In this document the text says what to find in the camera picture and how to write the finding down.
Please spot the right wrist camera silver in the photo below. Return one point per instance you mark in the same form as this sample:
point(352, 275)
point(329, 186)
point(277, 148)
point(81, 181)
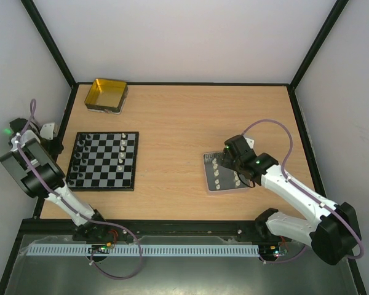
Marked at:
point(250, 142)

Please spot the grey tray with pink rim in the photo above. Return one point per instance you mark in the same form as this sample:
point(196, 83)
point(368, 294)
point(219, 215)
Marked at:
point(227, 178)

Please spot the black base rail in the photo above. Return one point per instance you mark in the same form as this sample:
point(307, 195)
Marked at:
point(241, 231)

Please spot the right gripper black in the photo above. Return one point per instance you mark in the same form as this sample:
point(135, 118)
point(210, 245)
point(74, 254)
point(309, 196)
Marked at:
point(231, 160)

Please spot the black enclosure frame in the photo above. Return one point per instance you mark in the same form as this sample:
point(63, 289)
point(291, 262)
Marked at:
point(203, 67)

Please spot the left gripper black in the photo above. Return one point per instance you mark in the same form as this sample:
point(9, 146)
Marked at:
point(58, 147)

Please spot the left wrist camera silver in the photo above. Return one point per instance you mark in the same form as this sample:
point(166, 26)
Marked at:
point(49, 131)

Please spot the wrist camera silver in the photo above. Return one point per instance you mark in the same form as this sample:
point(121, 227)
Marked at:
point(250, 142)
point(49, 131)

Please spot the white slotted cable duct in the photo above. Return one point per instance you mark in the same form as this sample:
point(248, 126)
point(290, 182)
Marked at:
point(145, 250)

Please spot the yellow metal tin box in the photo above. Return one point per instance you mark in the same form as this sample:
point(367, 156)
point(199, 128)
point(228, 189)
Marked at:
point(106, 95)

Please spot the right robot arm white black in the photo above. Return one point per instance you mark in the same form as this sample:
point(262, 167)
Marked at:
point(330, 229)

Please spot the black white chess board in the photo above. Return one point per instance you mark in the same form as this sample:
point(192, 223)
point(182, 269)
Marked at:
point(99, 160)

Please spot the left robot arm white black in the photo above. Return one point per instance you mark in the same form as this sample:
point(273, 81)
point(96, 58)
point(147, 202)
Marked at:
point(37, 174)

